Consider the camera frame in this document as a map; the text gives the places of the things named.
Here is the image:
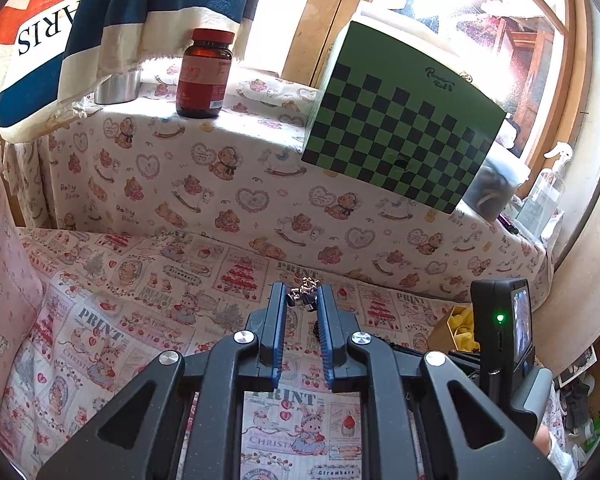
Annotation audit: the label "green checkered box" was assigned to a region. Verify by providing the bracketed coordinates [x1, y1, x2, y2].
[301, 21, 508, 215]

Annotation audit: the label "person's right forearm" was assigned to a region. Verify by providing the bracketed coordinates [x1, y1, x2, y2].
[532, 422, 578, 478]

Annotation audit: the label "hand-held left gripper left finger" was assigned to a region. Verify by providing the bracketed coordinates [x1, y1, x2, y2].
[35, 281, 288, 480]

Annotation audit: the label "silver charm bracelet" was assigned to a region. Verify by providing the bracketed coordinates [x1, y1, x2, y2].
[286, 275, 326, 343]

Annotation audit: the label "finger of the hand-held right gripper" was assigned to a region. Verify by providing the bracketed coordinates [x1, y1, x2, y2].
[387, 342, 481, 380]

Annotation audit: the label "metal cup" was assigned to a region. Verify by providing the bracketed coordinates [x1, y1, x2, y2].
[94, 69, 142, 106]

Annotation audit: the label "plastic tub with dark contents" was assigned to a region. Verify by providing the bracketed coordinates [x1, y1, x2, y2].
[462, 157, 526, 223]

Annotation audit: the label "brown bottle with red lid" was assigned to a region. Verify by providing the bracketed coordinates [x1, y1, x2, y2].
[175, 28, 236, 120]

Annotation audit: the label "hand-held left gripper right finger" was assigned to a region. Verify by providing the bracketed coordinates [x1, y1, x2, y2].
[316, 284, 563, 480]

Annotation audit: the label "wooden window frame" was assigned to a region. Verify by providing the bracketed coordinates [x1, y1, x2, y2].
[280, 0, 588, 171]

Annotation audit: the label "striped curtain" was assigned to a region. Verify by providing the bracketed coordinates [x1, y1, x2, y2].
[0, 0, 266, 143]

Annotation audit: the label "bear print cloth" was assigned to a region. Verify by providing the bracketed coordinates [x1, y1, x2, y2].
[2, 57, 553, 306]

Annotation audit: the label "pink bear print cushion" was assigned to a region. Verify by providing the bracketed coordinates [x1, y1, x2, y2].
[0, 220, 46, 441]

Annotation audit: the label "printed tablecloth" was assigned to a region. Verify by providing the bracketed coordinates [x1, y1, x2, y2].
[0, 227, 473, 480]

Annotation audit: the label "clear pump bottle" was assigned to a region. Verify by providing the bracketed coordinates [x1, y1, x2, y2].
[515, 141, 568, 238]

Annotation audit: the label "photo prints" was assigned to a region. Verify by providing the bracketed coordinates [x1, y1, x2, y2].
[555, 345, 598, 391]

